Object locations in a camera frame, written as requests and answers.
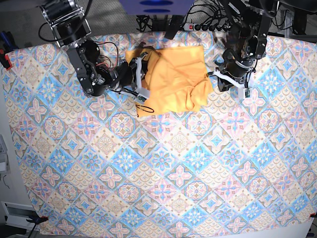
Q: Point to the white power strip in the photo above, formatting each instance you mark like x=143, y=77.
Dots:
x=205, y=27

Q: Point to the red black clamp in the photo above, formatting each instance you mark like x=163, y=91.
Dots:
x=4, y=60

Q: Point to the yellow T-shirt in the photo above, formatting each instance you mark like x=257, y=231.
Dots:
x=177, y=80

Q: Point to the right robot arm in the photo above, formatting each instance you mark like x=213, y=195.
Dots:
x=67, y=20

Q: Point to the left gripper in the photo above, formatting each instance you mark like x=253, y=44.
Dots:
x=225, y=82

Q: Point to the blue box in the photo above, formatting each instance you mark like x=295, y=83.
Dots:
x=154, y=7

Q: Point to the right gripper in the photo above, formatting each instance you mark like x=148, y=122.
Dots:
x=132, y=78

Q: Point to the orange black clamp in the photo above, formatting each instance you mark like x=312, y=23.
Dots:
x=36, y=219

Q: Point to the patterned blue tablecloth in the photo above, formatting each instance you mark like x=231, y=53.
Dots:
x=236, y=166

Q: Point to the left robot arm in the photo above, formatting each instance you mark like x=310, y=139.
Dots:
x=240, y=25

